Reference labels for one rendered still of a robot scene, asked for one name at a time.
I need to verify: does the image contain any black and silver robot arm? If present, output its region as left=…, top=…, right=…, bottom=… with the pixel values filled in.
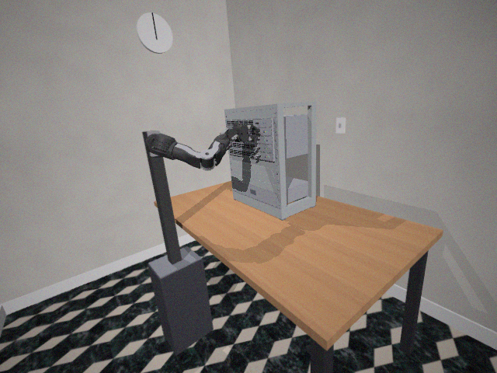
left=145, top=127, right=238, bottom=171

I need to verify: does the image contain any grey server rack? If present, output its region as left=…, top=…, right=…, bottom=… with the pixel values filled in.
left=224, top=101, right=317, bottom=221

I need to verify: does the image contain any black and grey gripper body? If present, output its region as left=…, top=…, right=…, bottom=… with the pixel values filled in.
left=232, top=123, right=249, bottom=142

